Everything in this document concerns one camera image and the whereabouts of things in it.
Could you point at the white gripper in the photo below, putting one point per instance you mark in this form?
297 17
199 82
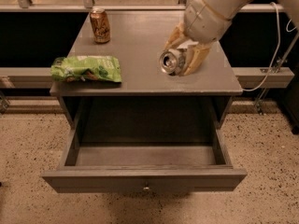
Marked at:
204 21

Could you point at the silver green 7up can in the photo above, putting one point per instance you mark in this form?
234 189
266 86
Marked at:
172 61

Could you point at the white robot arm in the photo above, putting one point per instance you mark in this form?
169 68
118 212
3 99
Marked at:
229 8

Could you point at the orange brown soda can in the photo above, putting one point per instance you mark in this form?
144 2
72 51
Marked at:
100 25

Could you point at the open grey top drawer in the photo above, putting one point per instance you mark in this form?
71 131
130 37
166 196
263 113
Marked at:
167 157

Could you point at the grey wooden cabinet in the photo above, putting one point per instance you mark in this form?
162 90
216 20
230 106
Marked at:
137 41

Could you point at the green chip bag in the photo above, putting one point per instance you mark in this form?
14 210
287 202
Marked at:
86 68

